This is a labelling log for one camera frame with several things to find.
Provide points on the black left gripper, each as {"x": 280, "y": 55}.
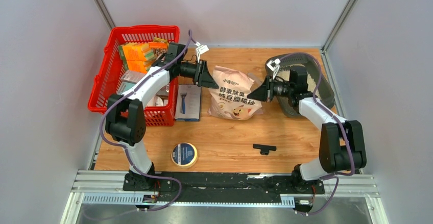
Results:
{"x": 201, "y": 74}

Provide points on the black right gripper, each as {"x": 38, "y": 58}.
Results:
{"x": 263, "y": 93}

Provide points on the pink cat litter bag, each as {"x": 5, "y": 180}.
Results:
{"x": 230, "y": 100}

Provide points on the black T-shaped bracket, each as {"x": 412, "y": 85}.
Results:
{"x": 265, "y": 149}

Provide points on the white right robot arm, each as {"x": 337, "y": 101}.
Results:
{"x": 342, "y": 146}

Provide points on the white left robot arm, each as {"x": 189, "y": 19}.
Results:
{"x": 124, "y": 119}

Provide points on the dark grey litter box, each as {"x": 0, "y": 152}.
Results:
{"x": 316, "y": 76}

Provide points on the grey pink box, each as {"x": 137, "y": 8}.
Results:
{"x": 132, "y": 76}

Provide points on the teal box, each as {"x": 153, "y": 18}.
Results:
{"x": 125, "y": 86}

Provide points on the razor blister pack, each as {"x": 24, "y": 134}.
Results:
{"x": 188, "y": 104}

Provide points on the yellow orange snack pack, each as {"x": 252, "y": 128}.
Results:
{"x": 158, "y": 43}

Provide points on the orange green sponge pack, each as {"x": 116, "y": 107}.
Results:
{"x": 136, "y": 51}

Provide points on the tape roll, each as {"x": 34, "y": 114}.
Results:
{"x": 184, "y": 155}

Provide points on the red plastic basket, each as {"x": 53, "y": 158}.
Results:
{"x": 108, "y": 81}

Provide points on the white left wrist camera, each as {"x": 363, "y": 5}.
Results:
{"x": 201, "y": 49}

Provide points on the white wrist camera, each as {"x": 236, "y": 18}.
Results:
{"x": 274, "y": 67}
{"x": 201, "y": 49}

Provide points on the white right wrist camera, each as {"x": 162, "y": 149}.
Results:
{"x": 274, "y": 67}

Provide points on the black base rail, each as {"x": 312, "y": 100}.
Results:
{"x": 223, "y": 187}

